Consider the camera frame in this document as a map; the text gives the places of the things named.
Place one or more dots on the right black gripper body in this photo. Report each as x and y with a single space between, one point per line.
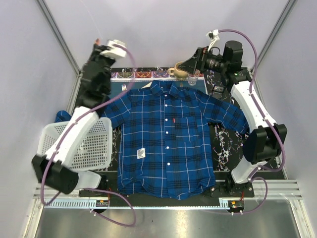
207 61

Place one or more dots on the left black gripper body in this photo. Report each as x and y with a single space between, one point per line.
99 58

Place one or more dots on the blue plaid shirt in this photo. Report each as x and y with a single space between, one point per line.
165 141

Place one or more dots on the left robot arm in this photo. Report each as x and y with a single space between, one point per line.
91 106

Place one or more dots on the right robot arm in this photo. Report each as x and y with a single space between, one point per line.
266 136

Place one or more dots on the small clear glass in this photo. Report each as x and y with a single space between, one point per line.
192 78

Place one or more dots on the tan ceramic mug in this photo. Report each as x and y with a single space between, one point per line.
177 72

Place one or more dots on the silver fork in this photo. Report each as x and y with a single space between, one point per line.
123 87

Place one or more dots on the white square plate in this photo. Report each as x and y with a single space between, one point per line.
147 85

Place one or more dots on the white plastic basket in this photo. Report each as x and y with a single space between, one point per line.
80 151

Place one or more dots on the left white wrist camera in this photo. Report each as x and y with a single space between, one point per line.
115 49

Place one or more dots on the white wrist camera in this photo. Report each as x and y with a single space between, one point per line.
213 36
115 49

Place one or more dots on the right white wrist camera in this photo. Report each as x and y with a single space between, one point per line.
213 36

